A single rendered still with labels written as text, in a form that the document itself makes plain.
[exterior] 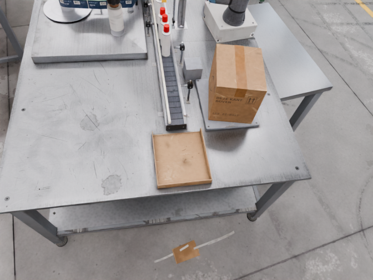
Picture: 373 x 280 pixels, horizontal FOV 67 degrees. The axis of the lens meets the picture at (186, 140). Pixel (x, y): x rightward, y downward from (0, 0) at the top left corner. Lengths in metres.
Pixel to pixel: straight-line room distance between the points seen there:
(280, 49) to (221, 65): 0.76
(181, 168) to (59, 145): 0.61
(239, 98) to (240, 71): 0.13
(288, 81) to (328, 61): 1.76
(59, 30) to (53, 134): 0.75
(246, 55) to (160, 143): 0.62
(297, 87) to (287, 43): 0.41
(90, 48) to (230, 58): 0.87
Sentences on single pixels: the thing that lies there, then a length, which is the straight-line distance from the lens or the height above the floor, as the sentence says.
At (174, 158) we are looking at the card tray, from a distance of 1.42.
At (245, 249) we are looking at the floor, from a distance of 2.21.
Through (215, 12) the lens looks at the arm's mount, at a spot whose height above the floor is 0.95.
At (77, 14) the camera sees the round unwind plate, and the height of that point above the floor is 0.89.
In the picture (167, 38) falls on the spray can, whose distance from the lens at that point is 1.72.
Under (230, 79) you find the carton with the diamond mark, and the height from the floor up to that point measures 1.12.
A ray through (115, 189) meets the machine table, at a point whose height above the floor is 0.83.
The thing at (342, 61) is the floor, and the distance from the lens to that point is 3.74.
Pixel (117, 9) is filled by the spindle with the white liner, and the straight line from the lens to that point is 1.85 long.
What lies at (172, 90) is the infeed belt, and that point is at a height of 0.88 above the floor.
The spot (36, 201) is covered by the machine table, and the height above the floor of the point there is 0.83.
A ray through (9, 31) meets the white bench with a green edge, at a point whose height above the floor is 0.46.
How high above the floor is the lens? 2.09
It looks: 58 degrees down
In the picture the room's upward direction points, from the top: 9 degrees clockwise
